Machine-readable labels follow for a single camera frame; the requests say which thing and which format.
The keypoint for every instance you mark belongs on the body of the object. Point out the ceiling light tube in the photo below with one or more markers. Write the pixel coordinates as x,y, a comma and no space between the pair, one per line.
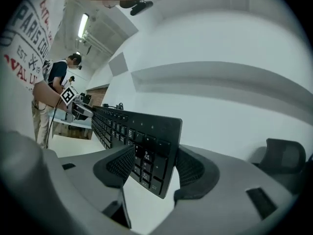
83,24

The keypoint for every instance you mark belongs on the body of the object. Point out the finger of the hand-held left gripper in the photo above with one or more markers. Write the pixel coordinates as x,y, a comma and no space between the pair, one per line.
84,111

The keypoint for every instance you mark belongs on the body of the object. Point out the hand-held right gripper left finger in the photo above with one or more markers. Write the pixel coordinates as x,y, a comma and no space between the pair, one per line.
97,165

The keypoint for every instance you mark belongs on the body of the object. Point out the person's white printed t-shirt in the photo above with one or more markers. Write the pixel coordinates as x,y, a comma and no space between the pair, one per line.
24,33

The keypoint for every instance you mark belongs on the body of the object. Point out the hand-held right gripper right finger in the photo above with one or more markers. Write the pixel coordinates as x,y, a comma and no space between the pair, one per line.
232,180

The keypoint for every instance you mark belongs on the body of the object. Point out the light blue table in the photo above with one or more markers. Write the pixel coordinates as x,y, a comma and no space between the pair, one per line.
82,124

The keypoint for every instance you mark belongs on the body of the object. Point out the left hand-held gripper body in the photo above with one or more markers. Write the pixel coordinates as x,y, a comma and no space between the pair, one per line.
69,95

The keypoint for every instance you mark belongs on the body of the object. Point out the black mesh office chair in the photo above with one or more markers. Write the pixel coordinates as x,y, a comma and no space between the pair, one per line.
283,155

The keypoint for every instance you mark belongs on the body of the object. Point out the person's left forearm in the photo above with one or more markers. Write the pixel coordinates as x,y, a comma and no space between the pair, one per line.
46,94

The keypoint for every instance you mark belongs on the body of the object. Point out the black head camera mount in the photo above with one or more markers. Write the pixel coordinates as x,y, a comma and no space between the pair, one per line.
140,6

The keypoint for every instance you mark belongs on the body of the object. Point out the black computer keyboard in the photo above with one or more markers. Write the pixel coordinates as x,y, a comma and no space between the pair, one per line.
146,131

